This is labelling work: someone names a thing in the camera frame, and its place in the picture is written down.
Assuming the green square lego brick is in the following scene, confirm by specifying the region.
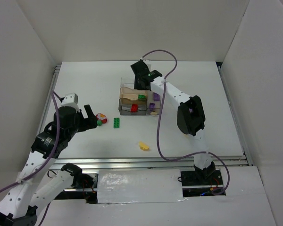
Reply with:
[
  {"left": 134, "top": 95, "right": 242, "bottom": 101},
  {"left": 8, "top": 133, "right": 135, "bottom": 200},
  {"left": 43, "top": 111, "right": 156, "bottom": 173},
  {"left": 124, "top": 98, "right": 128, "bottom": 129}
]
[{"left": 138, "top": 95, "right": 147, "bottom": 101}]

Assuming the purple square lego brick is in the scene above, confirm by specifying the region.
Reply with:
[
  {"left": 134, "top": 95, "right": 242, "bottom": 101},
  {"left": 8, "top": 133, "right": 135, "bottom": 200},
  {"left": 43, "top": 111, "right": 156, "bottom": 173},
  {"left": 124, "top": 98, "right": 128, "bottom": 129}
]
[{"left": 152, "top": 93, "right": 160, "bottom": 101}]

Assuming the purple arch lego brick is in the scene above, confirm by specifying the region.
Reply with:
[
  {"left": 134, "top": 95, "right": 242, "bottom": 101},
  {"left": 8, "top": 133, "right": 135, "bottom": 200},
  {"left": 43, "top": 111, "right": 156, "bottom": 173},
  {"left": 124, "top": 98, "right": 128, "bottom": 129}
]
[{"left": 148, "top": 103, "right": 155, "bottom": 113}]

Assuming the red arch lego brick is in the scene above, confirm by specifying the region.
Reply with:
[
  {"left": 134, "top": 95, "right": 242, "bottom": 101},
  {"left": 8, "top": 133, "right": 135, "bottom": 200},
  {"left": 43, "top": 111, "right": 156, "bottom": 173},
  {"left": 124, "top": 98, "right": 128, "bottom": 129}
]
[{"left": 130, "top": 104, "right": 138, "bottom": 113}]

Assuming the green lego plate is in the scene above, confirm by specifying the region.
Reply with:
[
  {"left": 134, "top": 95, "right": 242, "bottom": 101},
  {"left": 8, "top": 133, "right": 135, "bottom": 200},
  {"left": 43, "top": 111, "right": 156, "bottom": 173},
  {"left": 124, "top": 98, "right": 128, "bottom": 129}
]
[{"left": 113, "top": 117, "right": 120, "bottom": 129}]

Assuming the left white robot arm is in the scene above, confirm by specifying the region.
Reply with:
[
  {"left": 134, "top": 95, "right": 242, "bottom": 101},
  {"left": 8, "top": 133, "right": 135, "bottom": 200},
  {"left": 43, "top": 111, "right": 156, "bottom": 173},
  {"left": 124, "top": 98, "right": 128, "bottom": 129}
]
[{"left": 0, "top": 105, "right": 97, "bottom": 226}]

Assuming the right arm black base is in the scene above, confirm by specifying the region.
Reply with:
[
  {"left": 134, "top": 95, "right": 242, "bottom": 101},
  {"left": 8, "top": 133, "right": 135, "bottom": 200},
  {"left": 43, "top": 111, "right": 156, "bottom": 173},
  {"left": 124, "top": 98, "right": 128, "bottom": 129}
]
[{"left": 177, "top": 170, "right": 223, "bottom": 187}]

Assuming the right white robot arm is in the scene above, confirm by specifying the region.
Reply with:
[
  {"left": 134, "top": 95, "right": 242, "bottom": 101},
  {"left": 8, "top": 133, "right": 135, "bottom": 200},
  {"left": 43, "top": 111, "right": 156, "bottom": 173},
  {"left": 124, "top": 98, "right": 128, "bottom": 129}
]
[{"left": 131, "top": 60, "right": 216, "bottom": 181}]

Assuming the clear plastic bin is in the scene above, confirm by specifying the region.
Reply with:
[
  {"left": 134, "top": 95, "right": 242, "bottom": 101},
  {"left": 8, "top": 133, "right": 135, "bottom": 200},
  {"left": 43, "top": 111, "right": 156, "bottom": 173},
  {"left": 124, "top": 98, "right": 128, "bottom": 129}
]
[{"left": 120, "top": 77, "right": 142, "bottom": 90}]

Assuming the dark grey plastic bin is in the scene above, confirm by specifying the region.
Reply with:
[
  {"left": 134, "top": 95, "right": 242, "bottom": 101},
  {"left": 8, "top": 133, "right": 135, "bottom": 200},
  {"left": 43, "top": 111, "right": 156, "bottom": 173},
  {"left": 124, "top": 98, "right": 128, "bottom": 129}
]
[{"left": 118, "top": 100, "right": 147, "bottom": 115}]

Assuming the yellow curved lego piece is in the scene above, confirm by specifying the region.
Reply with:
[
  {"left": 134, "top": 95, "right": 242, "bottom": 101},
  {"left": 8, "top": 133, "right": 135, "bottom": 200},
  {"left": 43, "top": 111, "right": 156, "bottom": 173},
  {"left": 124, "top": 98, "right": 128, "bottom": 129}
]
[{"left": 138, "top": 142, "right": 150, "bottom": 151}]

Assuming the white tape covered panel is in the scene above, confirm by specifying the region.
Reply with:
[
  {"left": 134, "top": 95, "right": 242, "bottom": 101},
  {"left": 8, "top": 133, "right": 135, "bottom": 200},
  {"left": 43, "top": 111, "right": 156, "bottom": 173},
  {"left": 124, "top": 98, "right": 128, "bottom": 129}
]
[{"left": 97, "top": 169, "right": 184, "bottom": 204}]

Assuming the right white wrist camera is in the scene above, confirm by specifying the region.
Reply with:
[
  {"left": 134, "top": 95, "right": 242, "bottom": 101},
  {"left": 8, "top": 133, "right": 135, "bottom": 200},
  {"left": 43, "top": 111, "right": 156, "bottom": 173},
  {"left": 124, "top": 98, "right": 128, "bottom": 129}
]
[{"left": 140, "top": 57, "right": 151, "bottom": 70}]

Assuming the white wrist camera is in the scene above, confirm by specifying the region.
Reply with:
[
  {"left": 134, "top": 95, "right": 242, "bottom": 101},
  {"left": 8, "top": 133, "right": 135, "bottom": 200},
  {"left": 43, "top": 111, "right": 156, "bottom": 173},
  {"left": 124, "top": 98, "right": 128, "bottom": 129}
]
[
  {"left": 61, "top": 93, "right": 80, "bottom": 112},
  {"left": 140, "top": 57, "right": 151, "bottom": 70}
]

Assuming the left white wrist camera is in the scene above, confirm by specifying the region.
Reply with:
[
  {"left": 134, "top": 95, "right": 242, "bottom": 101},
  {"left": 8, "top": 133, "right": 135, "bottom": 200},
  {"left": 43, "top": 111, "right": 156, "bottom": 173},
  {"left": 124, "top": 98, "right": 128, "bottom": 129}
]
[{"left": 61, "top": 93, "right": 80, "bottom": 112}]

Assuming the aluminium table frame rail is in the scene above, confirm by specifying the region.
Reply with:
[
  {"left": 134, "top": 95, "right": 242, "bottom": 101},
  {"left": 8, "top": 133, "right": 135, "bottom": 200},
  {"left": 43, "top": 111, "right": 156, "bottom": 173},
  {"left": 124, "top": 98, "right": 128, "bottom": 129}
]
[{"left": 51, "top": 61, "right": 249, "bottom": 170}]

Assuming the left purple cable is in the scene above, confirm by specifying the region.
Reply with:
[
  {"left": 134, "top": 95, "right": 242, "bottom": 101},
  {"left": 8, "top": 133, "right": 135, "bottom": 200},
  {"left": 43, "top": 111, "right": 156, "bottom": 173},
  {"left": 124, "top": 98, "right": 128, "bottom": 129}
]
[{"left": 0, "top": 90, "right": 64, "bottom": 226}]

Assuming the purple cable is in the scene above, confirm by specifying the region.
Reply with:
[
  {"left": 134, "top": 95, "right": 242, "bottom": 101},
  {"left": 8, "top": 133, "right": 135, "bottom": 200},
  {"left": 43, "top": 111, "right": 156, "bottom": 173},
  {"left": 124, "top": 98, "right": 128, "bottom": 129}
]
[
  {"left": 0, "top": 90, "right": 64, "bottom": 226},
  {"left": 140, "top": 49, "right": 230, "bottom": 195}
]

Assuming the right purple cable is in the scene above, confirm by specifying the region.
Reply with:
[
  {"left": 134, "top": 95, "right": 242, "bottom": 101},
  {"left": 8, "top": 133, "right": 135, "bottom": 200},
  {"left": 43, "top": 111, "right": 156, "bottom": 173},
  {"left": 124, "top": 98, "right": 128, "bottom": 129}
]
[{"left": 140, "top": 49, "right": 230, "bottom": 195}]

